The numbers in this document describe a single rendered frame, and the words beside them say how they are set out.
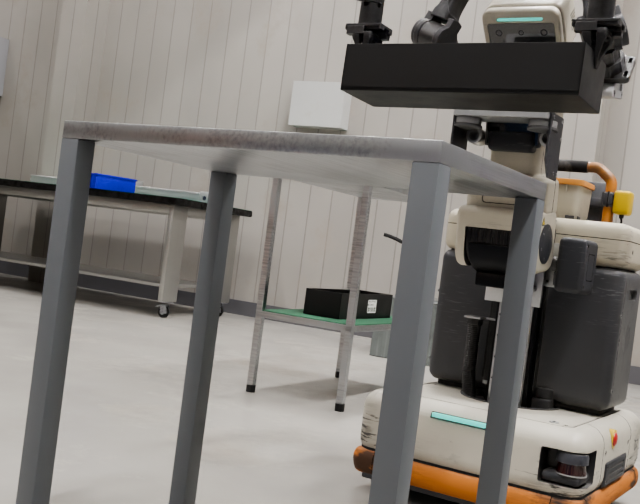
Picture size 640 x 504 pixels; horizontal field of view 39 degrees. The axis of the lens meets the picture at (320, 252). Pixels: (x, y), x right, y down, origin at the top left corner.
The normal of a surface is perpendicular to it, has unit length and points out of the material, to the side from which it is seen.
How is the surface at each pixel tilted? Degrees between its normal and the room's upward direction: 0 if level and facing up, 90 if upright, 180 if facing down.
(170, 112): 90
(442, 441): 90
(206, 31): 90
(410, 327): 90
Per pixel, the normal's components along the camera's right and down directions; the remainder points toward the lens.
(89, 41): 0.88, 0.11
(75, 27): -0.46, -0.06
